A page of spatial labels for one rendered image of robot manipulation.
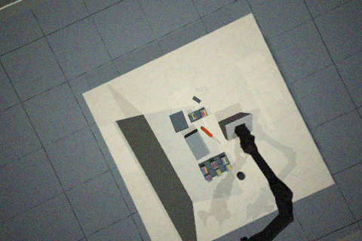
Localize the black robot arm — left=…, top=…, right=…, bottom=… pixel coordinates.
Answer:
left=235, top=124, right=293, bottom=241

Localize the orange-handled screwdriver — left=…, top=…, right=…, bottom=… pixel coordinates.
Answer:
left=201, top=127, right=213, bottom=137

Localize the black round disc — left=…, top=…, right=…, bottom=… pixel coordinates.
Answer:
left=237, top=172, right=245, bottom=181

